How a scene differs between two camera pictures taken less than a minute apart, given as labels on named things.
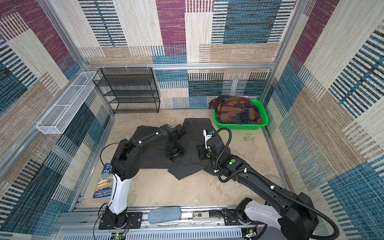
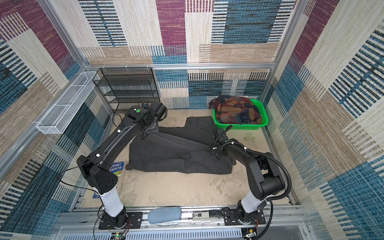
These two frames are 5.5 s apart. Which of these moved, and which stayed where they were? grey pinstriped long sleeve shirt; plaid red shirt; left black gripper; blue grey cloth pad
Moved: left black gripper
Stayed: plaid red shirt; blue grey cloth pad; grey pinstriped long sleeve shirt
